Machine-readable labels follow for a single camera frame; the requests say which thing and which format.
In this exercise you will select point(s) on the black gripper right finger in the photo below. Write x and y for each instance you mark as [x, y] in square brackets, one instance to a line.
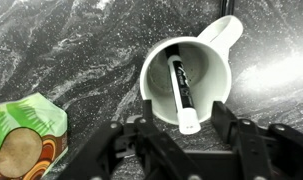
[254, 150]

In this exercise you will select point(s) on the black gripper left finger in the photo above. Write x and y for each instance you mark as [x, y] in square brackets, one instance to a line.
[157, 150]

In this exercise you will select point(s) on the black white dry-erase marker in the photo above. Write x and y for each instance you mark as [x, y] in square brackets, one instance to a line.
[182, 86]

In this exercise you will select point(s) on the white ceramic mug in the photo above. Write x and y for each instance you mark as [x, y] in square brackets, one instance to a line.
[211, 73]

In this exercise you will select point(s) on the green snack bag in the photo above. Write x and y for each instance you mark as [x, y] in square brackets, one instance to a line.
[27, 133]

